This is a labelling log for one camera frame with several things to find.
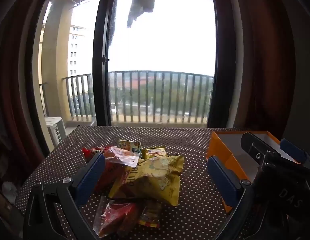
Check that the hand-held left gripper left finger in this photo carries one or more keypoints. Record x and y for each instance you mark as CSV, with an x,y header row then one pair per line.
x,y
91,177

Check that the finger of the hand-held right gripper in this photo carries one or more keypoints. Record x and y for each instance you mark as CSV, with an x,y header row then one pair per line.
x,y
292,151
253,148

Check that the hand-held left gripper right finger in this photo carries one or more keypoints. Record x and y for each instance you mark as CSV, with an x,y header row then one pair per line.
x,y
223,180

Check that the orange cardboard box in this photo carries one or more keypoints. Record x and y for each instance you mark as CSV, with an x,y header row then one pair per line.
x,y
218,145

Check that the pale green noodle snack packet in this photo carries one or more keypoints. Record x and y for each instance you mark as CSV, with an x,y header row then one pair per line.
x,y
130,145

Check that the large yellow chips bag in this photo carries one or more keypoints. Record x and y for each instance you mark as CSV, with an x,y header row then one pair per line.
x,y
155,177

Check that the yellow noodle snack packet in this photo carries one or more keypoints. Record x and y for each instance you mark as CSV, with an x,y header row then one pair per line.
x,y
155,152

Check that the clear wrapped orange snack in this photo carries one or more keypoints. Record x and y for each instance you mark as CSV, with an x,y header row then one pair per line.
x,y
122,156

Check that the red clear wrapped snack packet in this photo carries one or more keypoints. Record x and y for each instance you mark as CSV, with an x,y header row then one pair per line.
x,y
114,217

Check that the brown polka dot tablecloth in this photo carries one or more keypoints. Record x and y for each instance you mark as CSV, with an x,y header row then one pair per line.
x,y
182,140

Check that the white air conditioner unit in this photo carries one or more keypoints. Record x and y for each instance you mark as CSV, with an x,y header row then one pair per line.
x,y
56,130

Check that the small colourful candy packet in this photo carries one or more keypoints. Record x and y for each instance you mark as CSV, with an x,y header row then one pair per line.
x,y
150,217

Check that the white crumpled item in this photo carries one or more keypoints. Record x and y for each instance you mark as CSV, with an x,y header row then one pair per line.
x,y
9,191

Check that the dark red curtain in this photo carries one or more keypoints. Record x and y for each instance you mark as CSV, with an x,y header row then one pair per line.
x,y
247,55
12,80

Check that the balcony railing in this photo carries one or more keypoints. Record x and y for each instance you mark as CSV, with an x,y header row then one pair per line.
x,y
160,72

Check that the beige balcony column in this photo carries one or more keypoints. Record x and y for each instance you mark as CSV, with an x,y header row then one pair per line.
x,y
54,55

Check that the beige apartment building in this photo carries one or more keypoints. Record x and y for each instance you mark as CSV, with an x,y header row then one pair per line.
x,y
76,50

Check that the hanging grey garment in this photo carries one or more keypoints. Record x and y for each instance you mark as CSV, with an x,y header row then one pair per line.
x,y
142,0

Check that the black window frame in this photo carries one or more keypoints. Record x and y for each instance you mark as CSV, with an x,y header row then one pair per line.
x,y
99,80

